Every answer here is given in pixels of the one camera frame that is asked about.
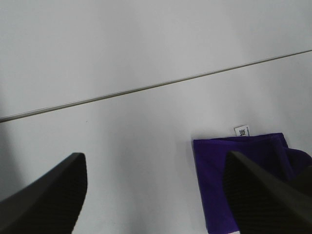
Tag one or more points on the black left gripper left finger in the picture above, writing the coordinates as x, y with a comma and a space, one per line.
49, 205

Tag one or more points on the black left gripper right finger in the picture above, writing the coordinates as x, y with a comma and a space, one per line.
263, 204

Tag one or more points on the purple towel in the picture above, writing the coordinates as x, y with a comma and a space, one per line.
270, 151

